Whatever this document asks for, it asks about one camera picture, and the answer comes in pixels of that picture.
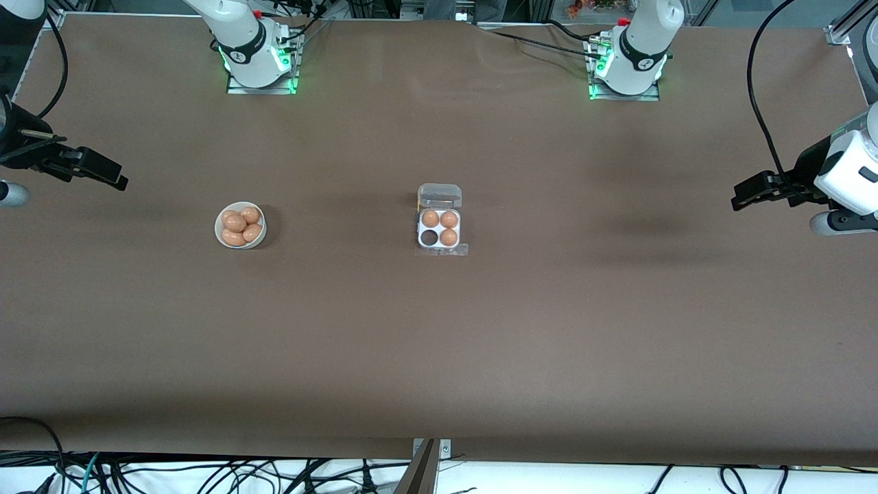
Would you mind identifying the clear plastic egg box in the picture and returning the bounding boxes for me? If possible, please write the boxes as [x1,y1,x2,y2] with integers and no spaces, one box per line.
[416,183,464,253]

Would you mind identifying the white round bowl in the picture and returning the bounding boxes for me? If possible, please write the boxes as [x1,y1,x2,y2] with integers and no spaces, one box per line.
[215,201,268,249]

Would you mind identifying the colourful background objects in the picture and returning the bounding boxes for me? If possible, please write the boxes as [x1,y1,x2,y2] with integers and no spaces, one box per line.
[566,0,621,18]

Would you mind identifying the table cover sheet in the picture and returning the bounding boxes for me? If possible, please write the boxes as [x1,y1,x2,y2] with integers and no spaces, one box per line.
[0,14,878,469]

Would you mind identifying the dark metal strut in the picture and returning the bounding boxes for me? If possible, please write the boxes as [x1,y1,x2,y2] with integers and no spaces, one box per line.
[392,439,440,494]

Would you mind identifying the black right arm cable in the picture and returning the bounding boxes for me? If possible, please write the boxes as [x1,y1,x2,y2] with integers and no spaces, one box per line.
[38,14,69,119]

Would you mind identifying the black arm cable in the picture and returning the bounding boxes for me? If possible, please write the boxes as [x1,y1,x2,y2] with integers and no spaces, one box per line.
[746,0,800,178]
[38,14,69,119]

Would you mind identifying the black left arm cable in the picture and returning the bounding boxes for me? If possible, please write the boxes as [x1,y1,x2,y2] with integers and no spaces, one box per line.
[746,0,800,178]

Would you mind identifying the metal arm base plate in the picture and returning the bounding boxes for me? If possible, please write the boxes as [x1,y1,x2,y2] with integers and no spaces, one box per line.
[226,72,300,95]
[589,81,662,102]

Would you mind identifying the black base cable bundle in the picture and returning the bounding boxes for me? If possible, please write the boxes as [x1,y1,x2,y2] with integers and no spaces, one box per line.
[271,0,337,42]

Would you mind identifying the black looped cable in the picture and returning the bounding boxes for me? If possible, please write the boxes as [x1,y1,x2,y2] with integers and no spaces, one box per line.
[0,416,67,494]

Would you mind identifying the teal cable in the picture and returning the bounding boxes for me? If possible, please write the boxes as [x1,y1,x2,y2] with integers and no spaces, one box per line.
[58,453,101,494]

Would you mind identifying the tangled black cable bundle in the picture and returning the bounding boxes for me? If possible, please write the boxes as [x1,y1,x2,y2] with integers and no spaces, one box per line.
[96,458,412,494]

